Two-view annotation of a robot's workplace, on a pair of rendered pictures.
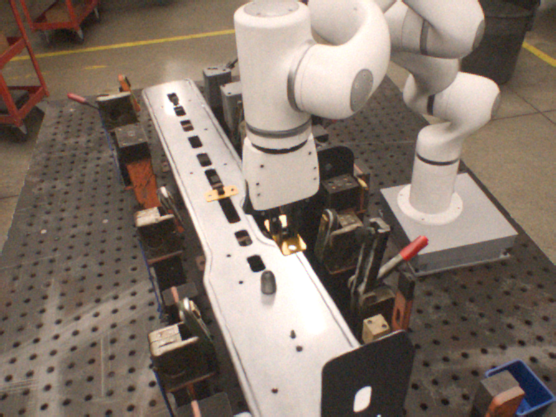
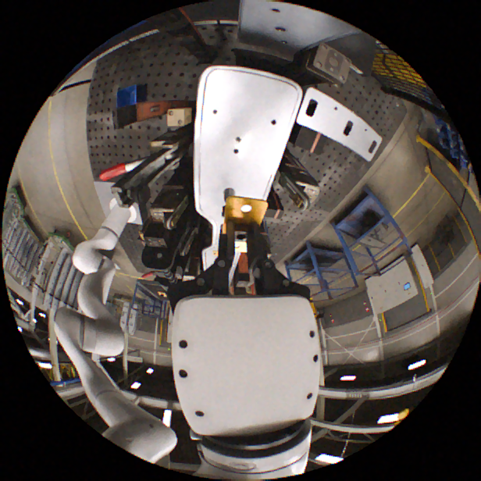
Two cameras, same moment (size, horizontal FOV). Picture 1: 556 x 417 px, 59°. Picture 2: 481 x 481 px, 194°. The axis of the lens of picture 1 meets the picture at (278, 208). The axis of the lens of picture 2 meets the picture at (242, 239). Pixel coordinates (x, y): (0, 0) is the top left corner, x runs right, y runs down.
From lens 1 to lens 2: 0.62 m
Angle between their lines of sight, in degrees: 25
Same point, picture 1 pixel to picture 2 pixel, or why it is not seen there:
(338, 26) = (154, 451)
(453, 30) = (63, 336)
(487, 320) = (122, 142)
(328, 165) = (158, 257)
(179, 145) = not seen: hidden behind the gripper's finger
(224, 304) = (261, 195)
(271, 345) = (253, 152)
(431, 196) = (119, 212)
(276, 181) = (283, 366)
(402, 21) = (96, 346)
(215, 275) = not seen: hidden behind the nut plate
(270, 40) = not seen: outside the picture
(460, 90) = (86, 266)
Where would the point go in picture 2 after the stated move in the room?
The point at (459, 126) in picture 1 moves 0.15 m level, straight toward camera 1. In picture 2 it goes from (90, 247) to (91, 231)
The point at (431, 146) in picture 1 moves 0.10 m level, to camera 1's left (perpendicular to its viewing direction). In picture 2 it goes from (108, 239) to (126, 245)
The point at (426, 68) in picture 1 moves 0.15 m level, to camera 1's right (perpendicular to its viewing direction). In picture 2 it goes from (89, 297) to (58, 281)
